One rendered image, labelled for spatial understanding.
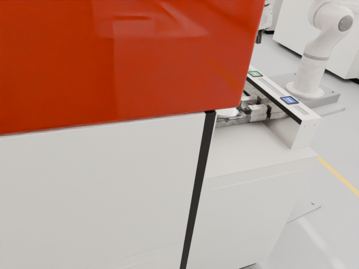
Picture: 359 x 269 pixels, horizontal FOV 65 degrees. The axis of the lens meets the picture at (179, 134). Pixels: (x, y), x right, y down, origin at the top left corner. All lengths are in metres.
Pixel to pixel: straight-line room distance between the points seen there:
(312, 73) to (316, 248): 1.06
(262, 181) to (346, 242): 1.13
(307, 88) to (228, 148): 0.62
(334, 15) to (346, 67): 2.99
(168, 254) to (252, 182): 0.44
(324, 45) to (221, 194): 0.84
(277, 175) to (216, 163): 0.26
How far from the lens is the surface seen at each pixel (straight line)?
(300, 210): 2.17
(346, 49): 4.43
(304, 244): 2.02
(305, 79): 1.56
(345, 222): 2.29
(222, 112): 1.18
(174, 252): 0.84
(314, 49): 1.52
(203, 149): 0.58
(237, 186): 1.08
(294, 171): 1.22
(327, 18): 1.46
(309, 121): 1.17
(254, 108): 1.25
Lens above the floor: 1.49
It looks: 36 degrees down
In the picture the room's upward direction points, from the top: 6 degrees clockwise
